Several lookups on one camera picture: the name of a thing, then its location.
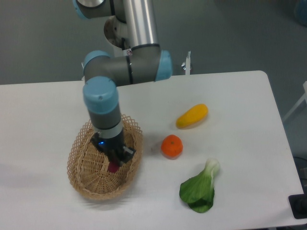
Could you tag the yellow mango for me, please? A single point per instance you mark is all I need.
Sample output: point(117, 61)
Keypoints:
point(194, 115)

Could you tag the woven wicker basket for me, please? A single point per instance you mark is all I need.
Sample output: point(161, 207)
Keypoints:
point(87, 167)

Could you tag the black device at table edge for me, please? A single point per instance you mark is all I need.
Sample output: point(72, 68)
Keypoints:
point(298, 205)

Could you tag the white clamp post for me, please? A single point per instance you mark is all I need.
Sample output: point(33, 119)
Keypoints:
point(186, 65)

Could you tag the white frame at right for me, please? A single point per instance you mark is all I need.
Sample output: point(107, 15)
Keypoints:
point(298, 106)

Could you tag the blue object top right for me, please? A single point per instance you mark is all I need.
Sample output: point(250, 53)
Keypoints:
point(300, 12)

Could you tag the green bok choy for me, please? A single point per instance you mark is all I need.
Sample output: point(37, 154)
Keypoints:
point(198, 191)

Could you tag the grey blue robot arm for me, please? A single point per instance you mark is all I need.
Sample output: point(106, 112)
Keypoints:
point(148, 62)

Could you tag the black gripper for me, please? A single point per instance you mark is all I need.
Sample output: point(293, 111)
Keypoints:
point(114, 148)

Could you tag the purple sweet potato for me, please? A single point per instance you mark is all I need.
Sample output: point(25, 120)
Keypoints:
point(112, 167)

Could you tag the orange tangerine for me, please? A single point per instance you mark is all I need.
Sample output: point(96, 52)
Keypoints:
point(172, 146)

